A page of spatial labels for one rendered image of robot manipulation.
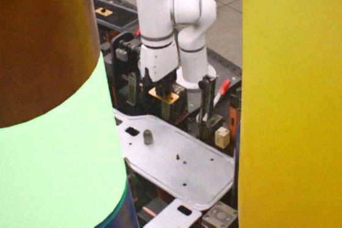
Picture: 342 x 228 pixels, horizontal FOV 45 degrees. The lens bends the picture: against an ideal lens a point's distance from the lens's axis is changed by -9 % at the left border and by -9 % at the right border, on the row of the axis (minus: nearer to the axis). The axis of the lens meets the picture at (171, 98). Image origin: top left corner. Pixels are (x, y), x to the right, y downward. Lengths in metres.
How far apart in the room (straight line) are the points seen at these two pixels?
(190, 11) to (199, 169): 0.53
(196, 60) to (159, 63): 0.83
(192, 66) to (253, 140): 1.74
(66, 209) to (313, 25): 0.13
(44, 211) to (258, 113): 0.13
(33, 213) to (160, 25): 0.94
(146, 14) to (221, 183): 0.56
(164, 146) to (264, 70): 1.24
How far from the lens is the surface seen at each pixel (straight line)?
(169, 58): 1.16
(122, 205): 0.19
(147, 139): 1.45
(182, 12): 1.05
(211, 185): 1.32
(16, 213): 0.17
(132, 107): 1.64
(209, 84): 1.35
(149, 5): 1.05
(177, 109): 1.57
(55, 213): 0.16
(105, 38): 1.94
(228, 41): 3.83
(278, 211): 0.28
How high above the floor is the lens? 2.02
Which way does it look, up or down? 39 degrees down
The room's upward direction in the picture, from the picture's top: 5 degrees counter-clockwise
